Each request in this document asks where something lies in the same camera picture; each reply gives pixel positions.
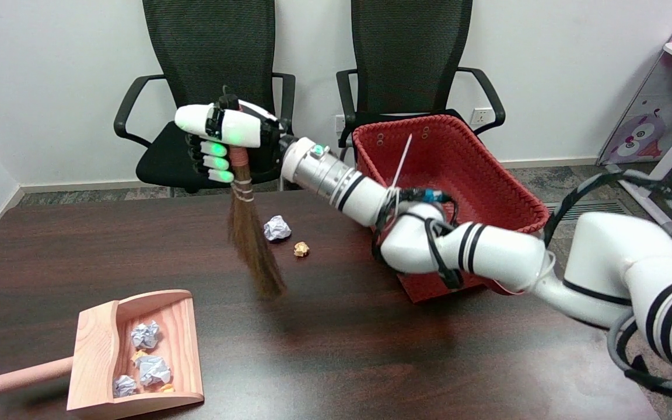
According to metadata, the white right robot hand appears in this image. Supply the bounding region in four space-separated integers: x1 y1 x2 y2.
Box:
174 93 297 186

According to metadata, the white paper ball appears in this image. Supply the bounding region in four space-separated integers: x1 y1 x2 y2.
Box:
131 320 160 349
136 355 172 387
113 375 138 398
263 215 292 242

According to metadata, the brown straw hand broom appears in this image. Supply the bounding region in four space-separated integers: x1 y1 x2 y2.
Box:
219 85 287 299

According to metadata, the wooden dustpan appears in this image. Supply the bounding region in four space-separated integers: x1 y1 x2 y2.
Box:
0 290 204 419

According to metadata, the black mesh office chair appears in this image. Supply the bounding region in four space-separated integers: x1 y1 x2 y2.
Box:
334 0 506 187
114 0 301 194

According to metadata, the white zip tie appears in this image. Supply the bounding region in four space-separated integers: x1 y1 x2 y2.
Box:
387 134 414 214

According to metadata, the red woven basket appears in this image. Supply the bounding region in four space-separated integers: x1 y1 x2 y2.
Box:
352 114 550 304

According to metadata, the floor vent grille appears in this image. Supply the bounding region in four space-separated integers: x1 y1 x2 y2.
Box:
552 200 628 218

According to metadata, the thin black cable loop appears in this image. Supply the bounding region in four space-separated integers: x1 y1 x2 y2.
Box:
423 217 465 291

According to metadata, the thick braided black cable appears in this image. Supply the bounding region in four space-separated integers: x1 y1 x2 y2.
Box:
543 169 672 406

